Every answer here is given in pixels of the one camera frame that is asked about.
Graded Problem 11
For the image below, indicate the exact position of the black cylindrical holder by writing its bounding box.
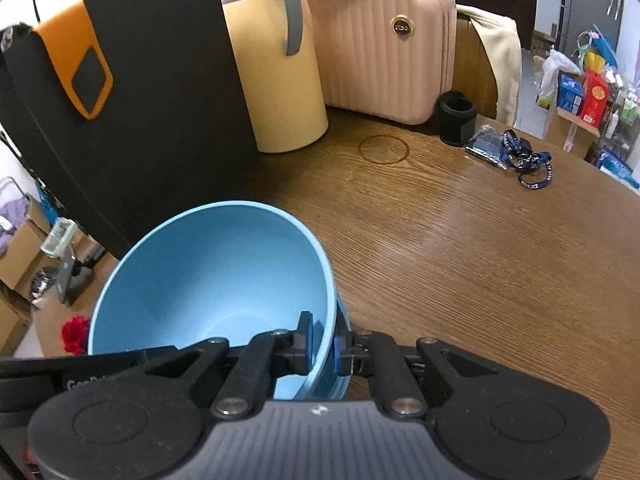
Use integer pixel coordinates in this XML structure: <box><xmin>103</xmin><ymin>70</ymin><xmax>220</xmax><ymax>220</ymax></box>
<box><xmin>437</xmin><ymin>90</ymin><xmax>477</xmax><ymax>147</ymax></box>

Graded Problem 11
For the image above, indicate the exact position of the white plastic bag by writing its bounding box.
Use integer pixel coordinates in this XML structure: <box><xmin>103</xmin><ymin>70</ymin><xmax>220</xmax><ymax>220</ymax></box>
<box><xmin>537</xmin><ymin>49</ymin><xmax>583</xmax><ymax>108</ymax></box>

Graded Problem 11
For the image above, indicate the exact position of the red flower bunch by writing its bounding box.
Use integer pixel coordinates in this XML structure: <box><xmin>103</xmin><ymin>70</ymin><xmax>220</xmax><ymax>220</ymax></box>
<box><xmin>61</xmin><ymin>315</ymin><xmax>91</xmax><ymax>356</ymax></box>

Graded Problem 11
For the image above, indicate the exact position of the black paper bag orange flap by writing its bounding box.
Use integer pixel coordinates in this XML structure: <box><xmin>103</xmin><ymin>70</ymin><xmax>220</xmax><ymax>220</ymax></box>
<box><xmin>0</xmin><ymin>0</ymin><xmax>261</xmax><ymax>261</ymax></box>

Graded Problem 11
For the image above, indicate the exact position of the brown floor carton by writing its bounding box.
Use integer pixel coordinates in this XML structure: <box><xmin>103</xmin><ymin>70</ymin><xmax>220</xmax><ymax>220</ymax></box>
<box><xmin>0</xmin><ymin>205</ymin><xmax>51</xmax><ymax>301</ymax></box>

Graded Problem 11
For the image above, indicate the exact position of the blue box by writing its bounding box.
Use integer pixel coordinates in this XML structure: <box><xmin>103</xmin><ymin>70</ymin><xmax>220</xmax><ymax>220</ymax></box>
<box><xmin>557</xmin><ymin>74</ymin><xmax>586</xmax><ymax>113</ymax></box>

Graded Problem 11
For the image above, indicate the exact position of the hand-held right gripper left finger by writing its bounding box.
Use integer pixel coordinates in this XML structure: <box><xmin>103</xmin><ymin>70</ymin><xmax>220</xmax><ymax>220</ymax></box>
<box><xmin>145</xmin><ymin>311</ymin><xmax>317</xmax><ymax>418</ymax></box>

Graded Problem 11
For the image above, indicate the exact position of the brown chair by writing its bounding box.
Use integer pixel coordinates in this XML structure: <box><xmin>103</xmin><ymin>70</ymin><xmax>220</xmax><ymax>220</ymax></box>
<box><xmin>452</xmin><ymin>12</ymin><xmax>501</xmax><ymax>120</ymax></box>

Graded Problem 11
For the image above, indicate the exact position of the cardboard box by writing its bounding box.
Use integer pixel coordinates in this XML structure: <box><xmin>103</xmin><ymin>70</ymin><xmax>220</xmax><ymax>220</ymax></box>
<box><xmin>542</xmin><ymin>107</ymin><xmax>601</xmax><ymax>161</ymax></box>

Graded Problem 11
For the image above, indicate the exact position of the silver foil packet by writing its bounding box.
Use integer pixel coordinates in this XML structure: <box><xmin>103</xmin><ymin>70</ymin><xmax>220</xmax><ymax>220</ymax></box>
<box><xmin>464</xmin><ymin>127</ymin><xmax>506</xmax><ymax>168</ymax></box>

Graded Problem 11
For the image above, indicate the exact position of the wire shelf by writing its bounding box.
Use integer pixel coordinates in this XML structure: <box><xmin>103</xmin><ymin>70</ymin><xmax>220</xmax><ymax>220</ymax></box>
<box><xmin>607</xmin><ymin>60</ymin><xmax>640</xmax><ymax>161</ymax></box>

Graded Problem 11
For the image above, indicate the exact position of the pink ribbed suitcase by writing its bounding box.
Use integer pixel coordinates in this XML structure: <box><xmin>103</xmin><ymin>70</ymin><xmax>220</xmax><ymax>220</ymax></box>
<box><xmin>300</xmin><ymin>0</ymin><xmax>458</xmax><ymax>126</ymax></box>

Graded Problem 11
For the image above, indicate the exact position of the yellow thermos jug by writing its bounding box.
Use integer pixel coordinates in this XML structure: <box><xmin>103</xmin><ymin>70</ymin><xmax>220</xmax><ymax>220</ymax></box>
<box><xmin>215</xmin><ymin>0</ymin><xmax>330</xmax><ymax>155</ymax></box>

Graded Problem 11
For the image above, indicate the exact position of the purple cloth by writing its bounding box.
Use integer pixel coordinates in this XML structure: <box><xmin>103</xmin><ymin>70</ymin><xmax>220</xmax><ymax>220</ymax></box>
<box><xmin>0</xmin><ymin>197</ymin><xmax>33</xmax><ymax>251</ymax></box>

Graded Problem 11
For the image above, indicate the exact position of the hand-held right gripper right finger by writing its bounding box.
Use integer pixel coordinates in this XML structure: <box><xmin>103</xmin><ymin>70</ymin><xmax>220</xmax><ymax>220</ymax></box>
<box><xmin>332</xmin><ymin>329</ymin><xmax>501</xmax><ymax>418</ymax></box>

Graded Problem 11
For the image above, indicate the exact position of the red box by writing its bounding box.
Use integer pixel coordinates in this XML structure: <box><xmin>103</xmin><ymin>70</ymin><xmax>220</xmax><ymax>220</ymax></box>
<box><xmin>580</xmin><ymin>67</ymin><xmax>611</xmax><ymax>126</ymax></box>

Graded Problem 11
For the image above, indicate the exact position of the blue package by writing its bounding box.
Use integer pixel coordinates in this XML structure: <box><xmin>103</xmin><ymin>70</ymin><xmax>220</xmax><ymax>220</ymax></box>
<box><xmin>595</xmin><ymin>147</ymin><xmax>640</xmax><ymax>191</ymax></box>

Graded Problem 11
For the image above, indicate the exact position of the blue lanyard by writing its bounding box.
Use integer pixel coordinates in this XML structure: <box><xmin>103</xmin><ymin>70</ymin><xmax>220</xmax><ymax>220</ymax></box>
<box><xmin>500</xmin><ymin>129</ymin><xmax>556</xmax><ymax>192</ymax></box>

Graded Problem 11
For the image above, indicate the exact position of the beige coat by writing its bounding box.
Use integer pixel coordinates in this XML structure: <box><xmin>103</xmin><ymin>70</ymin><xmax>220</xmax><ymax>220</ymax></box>
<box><xmin>457</xmin><ymin>4</ymin><xmax>522</xmax><ymax>128</ymax></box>

